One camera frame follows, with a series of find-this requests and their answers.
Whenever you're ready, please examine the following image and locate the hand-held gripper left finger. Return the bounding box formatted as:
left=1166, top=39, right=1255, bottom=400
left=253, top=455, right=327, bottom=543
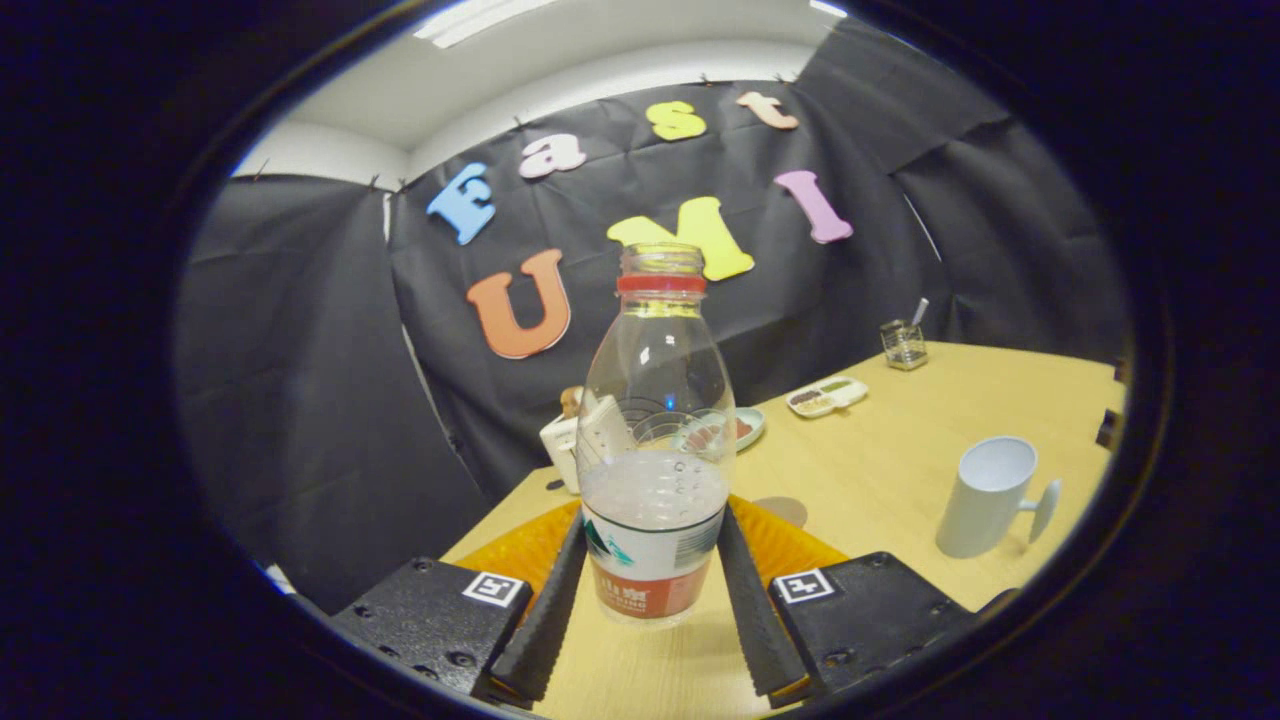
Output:
left=328, top=498, right=589, bottom=703

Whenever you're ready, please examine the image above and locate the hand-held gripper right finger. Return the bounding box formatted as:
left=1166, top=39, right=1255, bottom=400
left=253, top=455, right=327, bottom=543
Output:
left=716, top=494, right=979, bottom=709

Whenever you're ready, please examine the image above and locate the clear juice bottle red label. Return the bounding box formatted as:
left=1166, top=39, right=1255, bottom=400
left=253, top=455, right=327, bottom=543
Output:
left=576, top=242, right=738, bottom=626

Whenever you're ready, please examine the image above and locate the pale blue cup with handle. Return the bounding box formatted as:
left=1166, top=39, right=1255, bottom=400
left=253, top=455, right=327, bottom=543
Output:
left=936, top=436, right=1063, bottom=559

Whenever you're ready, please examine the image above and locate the white toaster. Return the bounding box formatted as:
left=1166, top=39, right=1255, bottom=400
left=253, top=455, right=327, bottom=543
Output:
left=540, top=392, right=633, bottom=496

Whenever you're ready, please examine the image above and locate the wooden table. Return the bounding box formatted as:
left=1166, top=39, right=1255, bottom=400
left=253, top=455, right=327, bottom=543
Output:
left=440, top=340, right=1129, bottom=720

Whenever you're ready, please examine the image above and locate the pale green plate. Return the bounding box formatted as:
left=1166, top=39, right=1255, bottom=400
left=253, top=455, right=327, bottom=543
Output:
left=672, top=405, right=767, bottom=456

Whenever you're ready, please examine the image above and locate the small white rectangular dish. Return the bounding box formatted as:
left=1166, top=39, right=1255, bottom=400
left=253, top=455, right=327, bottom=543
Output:
left=786, top=376, right=869, bottom=419

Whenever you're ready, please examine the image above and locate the small clear glass jar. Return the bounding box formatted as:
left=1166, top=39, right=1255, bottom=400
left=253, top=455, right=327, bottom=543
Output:
left=880, top=318, right=929, bottom=372

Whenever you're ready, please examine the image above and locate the long ceiling light panel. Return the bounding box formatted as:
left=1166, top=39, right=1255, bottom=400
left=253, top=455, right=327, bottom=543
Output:
left=413, top=0, right=556, bottom=49

